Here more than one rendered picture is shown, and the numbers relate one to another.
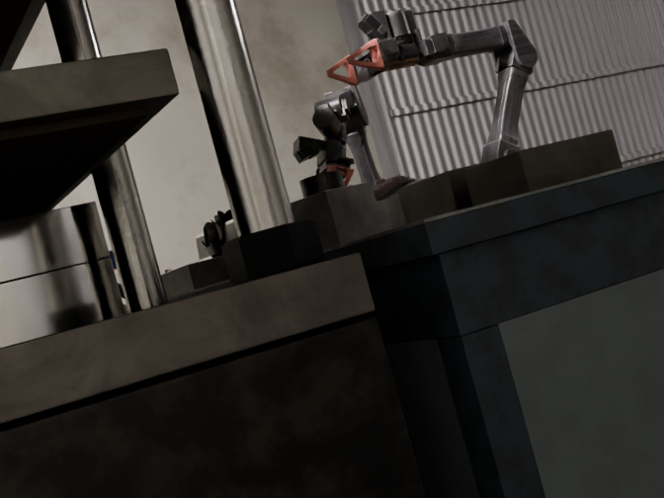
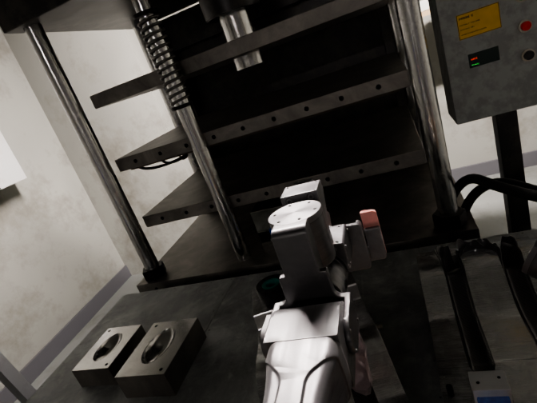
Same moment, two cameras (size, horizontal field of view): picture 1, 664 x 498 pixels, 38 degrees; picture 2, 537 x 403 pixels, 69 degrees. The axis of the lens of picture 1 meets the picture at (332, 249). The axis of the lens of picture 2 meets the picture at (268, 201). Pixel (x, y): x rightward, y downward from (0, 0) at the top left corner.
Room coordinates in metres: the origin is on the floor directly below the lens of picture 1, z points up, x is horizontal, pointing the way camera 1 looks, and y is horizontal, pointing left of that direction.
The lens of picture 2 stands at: (2.51, -0.54, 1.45)
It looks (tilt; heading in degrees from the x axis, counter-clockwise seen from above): 19 degrees down; 139
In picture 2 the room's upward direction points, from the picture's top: 20 degrees counter-clockwise
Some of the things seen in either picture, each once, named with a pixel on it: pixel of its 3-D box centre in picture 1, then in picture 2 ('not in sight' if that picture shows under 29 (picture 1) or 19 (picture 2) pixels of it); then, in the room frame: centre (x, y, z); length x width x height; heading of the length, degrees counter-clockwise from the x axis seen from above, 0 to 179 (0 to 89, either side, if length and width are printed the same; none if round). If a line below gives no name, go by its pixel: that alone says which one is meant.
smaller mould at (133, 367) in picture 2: (476, 190); (163, 356); (1.57, -0.25, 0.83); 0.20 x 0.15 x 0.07; 117
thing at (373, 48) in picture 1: (363, 59); not in sight; (2.15, -0.17, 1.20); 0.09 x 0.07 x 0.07; 119
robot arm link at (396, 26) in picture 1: (411, 36); (302, 276); (2.25, -0.31, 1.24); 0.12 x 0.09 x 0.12; 119
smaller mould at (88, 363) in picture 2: (541, 170); (112, 354); (1.38, -0.32, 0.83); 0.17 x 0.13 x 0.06; 117
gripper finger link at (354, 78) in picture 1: (347, 68); (355, 229); (2.21, -0.14, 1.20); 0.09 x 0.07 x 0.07; 119
